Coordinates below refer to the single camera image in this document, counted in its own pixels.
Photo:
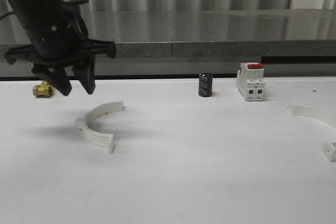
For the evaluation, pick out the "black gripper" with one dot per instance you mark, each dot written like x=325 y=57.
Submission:
x=58 y=39

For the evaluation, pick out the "white circuit breaker red switch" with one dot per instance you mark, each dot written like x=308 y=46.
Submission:
x=250 y=81

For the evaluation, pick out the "brass valve red handwheel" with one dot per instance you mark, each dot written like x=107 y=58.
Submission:
x=44 y=90

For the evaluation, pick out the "grey stone countertop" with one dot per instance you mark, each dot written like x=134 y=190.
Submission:
x=272 y=36

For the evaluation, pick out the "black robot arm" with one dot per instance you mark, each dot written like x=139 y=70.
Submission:
x=58 y=39

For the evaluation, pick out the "black cylindrical capacitor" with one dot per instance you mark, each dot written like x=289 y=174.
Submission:
x=205 y=84

